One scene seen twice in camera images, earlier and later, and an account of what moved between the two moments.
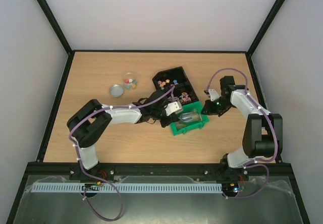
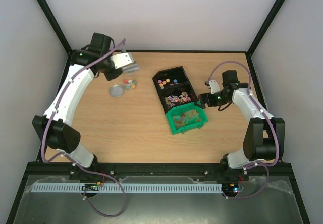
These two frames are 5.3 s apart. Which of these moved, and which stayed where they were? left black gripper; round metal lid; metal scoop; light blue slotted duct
Moved: left black gripper; metal scoop
Stayed: round metal lid; light blue slotted duct
